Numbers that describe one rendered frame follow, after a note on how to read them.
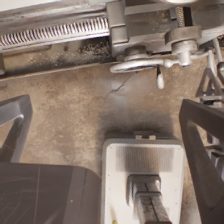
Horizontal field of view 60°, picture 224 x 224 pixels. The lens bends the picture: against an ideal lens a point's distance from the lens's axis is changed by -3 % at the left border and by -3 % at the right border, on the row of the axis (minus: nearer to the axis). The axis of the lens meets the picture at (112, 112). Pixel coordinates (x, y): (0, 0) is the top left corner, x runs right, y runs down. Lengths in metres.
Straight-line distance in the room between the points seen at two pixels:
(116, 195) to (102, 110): 0.59
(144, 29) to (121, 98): 0.90
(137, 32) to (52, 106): 1.04
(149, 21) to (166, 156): 0.89
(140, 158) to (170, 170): 0.21
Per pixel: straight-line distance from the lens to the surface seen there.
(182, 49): 0.59
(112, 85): 1.44
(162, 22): 0.62
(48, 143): 1.56
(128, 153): 1.25
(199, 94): 0.56
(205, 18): 0.66
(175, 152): 1.30
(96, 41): 1.07
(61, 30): 0.76
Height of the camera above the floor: 1.44
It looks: 84 degrees down
